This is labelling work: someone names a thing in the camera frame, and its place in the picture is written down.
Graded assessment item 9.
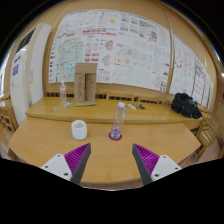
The brown cardboard stand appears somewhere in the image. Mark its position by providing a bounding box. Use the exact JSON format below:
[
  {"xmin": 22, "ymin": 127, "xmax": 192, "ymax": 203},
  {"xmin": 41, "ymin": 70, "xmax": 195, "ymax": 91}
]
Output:
[{"xmin": 73, "ymin": 62, "xmax": 99, "ymax": 107}]

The flat round red coaster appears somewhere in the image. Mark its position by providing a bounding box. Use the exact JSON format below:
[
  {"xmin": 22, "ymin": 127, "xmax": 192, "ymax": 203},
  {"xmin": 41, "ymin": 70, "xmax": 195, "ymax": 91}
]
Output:
[{"xmin": 108, "ymin": 131, "xmax": 123, "ymax": 142}]

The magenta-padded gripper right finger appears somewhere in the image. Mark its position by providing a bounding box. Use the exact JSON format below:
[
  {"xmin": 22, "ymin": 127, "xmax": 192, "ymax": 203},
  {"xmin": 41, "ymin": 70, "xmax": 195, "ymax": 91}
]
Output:
[{"xmin": 131, "ymin": 143, "xmax": 183, "ymax": 186}]

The small red-labelled plastic bottle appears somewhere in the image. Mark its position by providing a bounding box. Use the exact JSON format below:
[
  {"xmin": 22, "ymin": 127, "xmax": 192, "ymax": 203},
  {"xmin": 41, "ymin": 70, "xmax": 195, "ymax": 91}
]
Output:
[{"xmin": 59, "ymin": 80, "xmax": 68, "ymax": 104}]

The white mug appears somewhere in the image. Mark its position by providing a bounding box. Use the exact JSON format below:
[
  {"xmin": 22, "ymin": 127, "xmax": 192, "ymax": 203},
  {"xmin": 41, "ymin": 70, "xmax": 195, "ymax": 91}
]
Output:
[{"xmin": 71, "ymin": 119, "xmax": 88, "ymax": 141}]

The black bag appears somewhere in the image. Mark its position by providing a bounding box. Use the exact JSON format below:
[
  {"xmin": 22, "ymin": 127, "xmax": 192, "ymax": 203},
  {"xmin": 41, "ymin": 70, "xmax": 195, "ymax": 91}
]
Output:
[{"xmin": 170, "ymin": 92, "xmax": 203, "ymax": 120}]

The wooden chair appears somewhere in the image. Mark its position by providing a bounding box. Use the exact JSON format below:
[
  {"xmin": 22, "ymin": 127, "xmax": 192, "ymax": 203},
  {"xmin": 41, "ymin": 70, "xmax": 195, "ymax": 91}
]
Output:
[
  {"xmin": 194, "ymin": 116, "xmax": 221, "ymax": 158},
  {"xmin": 0, "ymin": 94, "xmax": 19, "ymax": 134}
]

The clear plastic water bottle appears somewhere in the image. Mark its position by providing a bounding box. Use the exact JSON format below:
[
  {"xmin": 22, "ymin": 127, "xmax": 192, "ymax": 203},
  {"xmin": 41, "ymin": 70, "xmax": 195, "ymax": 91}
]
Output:
[{"xmin": 110, "ymin": 101, "xmax": 127, "ymax": 140}]

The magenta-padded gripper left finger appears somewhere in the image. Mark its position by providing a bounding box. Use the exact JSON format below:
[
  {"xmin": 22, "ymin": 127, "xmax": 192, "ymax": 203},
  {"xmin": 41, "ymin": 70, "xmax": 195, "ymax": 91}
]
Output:
[{"xmin": 39, "ymin": 142, "xmax": 92, "ymax": 185}]

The narrow printed wall poster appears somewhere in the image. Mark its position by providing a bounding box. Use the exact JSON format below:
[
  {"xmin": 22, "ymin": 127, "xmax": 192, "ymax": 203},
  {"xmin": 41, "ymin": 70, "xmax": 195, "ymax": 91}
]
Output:
[{"xmin": 168, "ymin": 34, "xmax": 214, "ymax": 109}]

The white standing air conditioner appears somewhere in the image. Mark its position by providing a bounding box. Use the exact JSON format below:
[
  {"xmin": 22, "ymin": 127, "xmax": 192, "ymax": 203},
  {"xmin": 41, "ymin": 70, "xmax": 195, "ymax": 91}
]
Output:
[{"xmin": 9, "ymin": 22, "xmax": 53, "ymax": 126}]

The large printed wall poster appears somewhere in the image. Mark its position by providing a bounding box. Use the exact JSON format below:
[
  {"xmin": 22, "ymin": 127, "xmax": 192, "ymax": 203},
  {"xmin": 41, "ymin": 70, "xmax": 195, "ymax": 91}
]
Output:
[{"xmin": 48, "ymin": 8, "xmax": 173, "ymax": 94}]

